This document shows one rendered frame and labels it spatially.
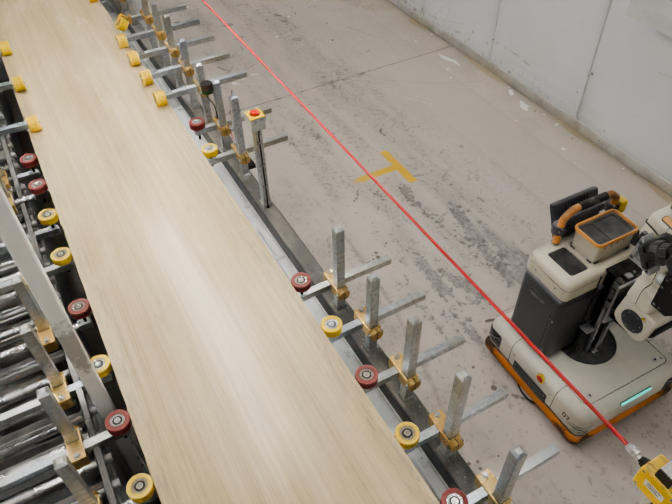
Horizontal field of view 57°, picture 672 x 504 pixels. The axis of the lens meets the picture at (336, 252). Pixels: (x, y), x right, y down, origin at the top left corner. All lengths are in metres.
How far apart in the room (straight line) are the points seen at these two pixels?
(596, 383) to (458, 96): 2.88
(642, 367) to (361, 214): 1.88
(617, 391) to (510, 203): 1.62
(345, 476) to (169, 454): 0.55
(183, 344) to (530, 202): 2.69
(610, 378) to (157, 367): 1.98
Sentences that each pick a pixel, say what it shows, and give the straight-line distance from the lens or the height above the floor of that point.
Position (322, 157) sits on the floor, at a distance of 4.53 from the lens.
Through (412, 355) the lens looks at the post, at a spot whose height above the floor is 0.99.
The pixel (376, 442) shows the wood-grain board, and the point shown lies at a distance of 2.05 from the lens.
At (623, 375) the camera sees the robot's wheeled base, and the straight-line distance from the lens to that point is 3.17.
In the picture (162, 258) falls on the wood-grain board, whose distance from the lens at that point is 2.64.
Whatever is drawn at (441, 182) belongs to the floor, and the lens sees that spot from 4.35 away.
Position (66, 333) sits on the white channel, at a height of 1.26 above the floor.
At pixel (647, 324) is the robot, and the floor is 0.77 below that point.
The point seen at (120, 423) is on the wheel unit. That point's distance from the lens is 2.20.
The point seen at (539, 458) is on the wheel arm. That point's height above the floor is 0.84.
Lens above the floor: 2.72
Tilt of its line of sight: 46 degrees down
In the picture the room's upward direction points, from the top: 1 degrees counter-clockwise
